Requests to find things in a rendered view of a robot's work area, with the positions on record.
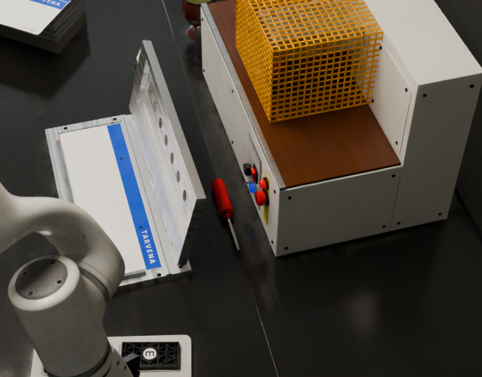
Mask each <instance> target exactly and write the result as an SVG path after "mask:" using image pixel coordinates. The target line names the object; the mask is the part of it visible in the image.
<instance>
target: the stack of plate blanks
mask: <svg viewBox="0 0 482 377"><path fill-rule="evenodd" d="M86 22H87V20H86V14H85V11H84V0H72V1H71V2H70V3H69V4H68V5H67V6H66V7H65V8H64V9H63V10H62V11H61V12H60V13H59V14H58V15H57V16H56V17H55V18H54V19H53V20H52V21H51V23H50V24H49V25H48V26H47V27H45V28H44V30H43V31H42V32H41V33H40V34H38V35H36V34H32V33H28V32H26V31H21V30H19V29H16V28H11V27H9V26H6V25H2V24H0V36H2V37H6V38H9V39H11V40H15V41H19V42H21V43H26V44H28V45H31V46H36V47H38V48H41V49H45V50H48V51H50V52H55V53H59V52H60V51H61V50H62V49H63V48H64V47H65V45H67V44H68V42H70V41H71V39H72V38H73V37H74V36H75V35H76V34H77V33H78V31H79V30H80V29H81V28H82V27H83V26H84V24H85V23H86Z"/></svg>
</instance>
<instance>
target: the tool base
mask: <svg viewBox="0 0 482 377"><path fill-rule="evenodd" d="M113 118H116V120H113ZM134 121H135V119H134V116H133V114H130V115H119V116H115V117H107V118H103V119H99V120H92V121H88V122H83V123H75V124H71V125H67V126H59V127H55V128H51V129H45V131H46V138H47V142H48V146H49V152H50V156H51V160H52V167H53V171H54V175H55V181H56V185H57V189H58V195H59V199H62V200H66V201H69V198H68V195H67V189H66V185H65V182H64V175H63V171H62V167H61V161H60V158H59V154H58V148H57V144H56V141H57V140H60V143H61V138H60V134H62V133H66V132H74V131H78V130H83V129H89V128H94V127H98V126H106V125H110V124H114V123H121V125H122V128H123V133H124V135H125V138H126V143H127V146H128V149H129V153H130V156H131V159H132V164H133V166H134V170H135V174H136V177H137V179H138V184H139V187H140V192H141V194H142V198H143V202H144V205H145V207H146V212H147V215H148V218H149V222H150V225H151V228H152V233H153V236H154V239H155V243H156V246H157V249H158V253H159V257H160V259H161V264H162V267H161V268H159V269H153V270H149V271H146V275H144V276H140V277H136V278H130V279H127V280H123V281H122V282H121V284H120V285H119V287H118V289H117V291H116V292H115V293H119V292H125V291H129V290H132V289H138V288H141V287H145V286H152V285H155V284H159V283H165V282H168V281H174V280H178V279H182V278H188V277H191V276H192V271H191V266H190V263H189V260H188V261H187V264H186V265H181V266H178V265H177V264H176V260H175V256H176V253H175V251H174V248H173V244H170V240H169V237H168V235H167V232H166V231H165V229H164V225H163V222H162V219H161V215H160V212H159V209H158V207H159V205H158V201H157V198H156V195H155V191H154V188H153V183H154V182H153V179H152V175H151V174H149V171H148V168H147V166H146V163H145V161H144V160H143V156H142V152H141V150H140V145H139V143H138V134H137V132H136V129H135V125H134ZM64 127H67V129H64ZM61 149H62V153H63V157H64V152H63V148H62V144H61ZM64 163H65V167H66V170H67V165H66V162H65V158H64ZM67 176H68V180H69V175H68V171H67ZM69 187H70V190H71V194H72V188H71V185H70V181H69ZM72 200H73V203H74V204H75V201H74V198H73V194H72ZM158 273H161V276H160V277H158V276H157V274H158Z"/></svg>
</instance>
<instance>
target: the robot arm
mask: <svg viewBox="0 0 482 377"><path fill-rule="evenodd" d="M33 232H37V233H40V234H41V235H43V236H45V237H46V238H47V239H48V240H49V241H50V242H51V243H52V244H53V245H54V246H55V247H56V248H57V250H58V252H59V253H60V255H46V256H42V257H38V258H36V259H33V260H31V261H29V262H28V263H26V264H25V265H23V266H22V267H21V268H20V269H19V270H17V272H16V273H15V274H14V275H13V277H12V278H11V280H10V283H9V286H8V296H9V299H10V301H11V303H12V305H13V307H14V309H15V311H16V313H17V315H18V317H19V319H20V321H21V323H22V325H23V327H24V329H25V331H26V333H27V335H28V337H29V339H30V341H31V343H32V345H33V347H34V349H35V351H36V353H37V355H38V357H39V359H40V361H41V363H42V365H43V367H44V369H45V371H46V373H47V375H48V377H139V376H140V371H139V370H138V368H139V367H140V356H139V355H136V354H134V353H131V354H130V355H127V356H125V357H124V358H122V357H121V355H120V354H119V352H118V351H117V350H116V349H115V348H114V347H113V346H112V345H111V344H110V343H109V341H108V338H107V336H106V333H105V330H104V328H103V326H102V318H103V314H104V312H105V308H106V306H107V304H108V302H109V301H110V300H111V298H112V296H113V295H114V293H115V292H116V291H117V289H118V287H119V285H120V284H121V282H122V280H123V277H124V274H125V270H126V266H125V263H124V260H123V257H122V255H121V253H120V252H119V250H118V248H117V247H116V245H115V244H114V243H113V242H112V240H111V239H110V238H109V236H108V235H107V233H106V232H105V231H104V230H103V229H102V228H101V227H100V225H99V224H98V223H97V222H96V221H95V220H94V218H93V217H92V216H91V215H90V214H89V213H88V212H86V211H85V210H84V209H82V208H81V207H80V206H77V205H75V204H74V203H71V202H69V201H66V200H62V199H58V198H53V197H19V196H15V195H13V194H11V193H10V192H8V191H7V190H6V189H5V187H4V186H3V185H2V184H1V183H0V253H1V252H3V251H5V250H6V249H8V248H9V247H10V246H11V245H13V244H15V243H16V242H18V241H19V240H20V239H22V238H24V237H25V236H27V235H29V234H31V233H33Z"/></svg>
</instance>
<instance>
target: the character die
mask: <svg viewBox="0 0 482 377"><path fill-rule="evenodd" d="M131 353H134V354H136V355H139V356H140V367H139V368H138V370H178V369H179V341H176V342H122V348H121V357H122V358H124V357H125V356H127V355H130V354H131Z"/></svg>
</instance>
